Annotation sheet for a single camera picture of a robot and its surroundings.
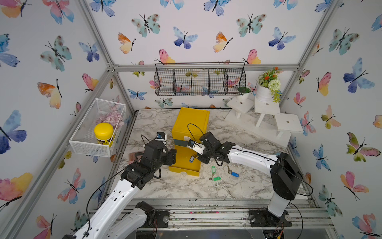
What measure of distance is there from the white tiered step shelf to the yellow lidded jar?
30.0 inches

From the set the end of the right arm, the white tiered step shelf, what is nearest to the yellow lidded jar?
the end of the right arm

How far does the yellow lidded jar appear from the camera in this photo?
25.4 inches

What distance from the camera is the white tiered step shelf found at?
3.09 feet

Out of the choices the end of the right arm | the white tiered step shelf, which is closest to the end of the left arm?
the end of the right arm

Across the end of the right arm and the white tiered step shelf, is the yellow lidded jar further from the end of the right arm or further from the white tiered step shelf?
the white tiered step shelf
